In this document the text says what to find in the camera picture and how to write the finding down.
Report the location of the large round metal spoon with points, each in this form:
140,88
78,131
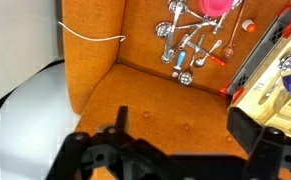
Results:
163,29

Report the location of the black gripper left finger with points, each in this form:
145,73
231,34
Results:
118,156

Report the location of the metal ladle spoon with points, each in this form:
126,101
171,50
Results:
175,5

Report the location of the long metal spoon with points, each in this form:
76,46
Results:
166,57

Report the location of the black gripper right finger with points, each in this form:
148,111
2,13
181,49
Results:
271,153

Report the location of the white round panel black rim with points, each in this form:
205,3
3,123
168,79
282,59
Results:
28,126

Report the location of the orange fabric sofa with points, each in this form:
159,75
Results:
151,100

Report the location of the pinkish red plastic cup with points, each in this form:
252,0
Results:
215,6

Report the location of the wooden cutlery tray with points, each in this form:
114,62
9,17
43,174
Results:
285,116

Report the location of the small orange white cap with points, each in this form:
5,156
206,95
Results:
248,25

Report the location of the small metal spoon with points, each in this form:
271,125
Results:
199,62

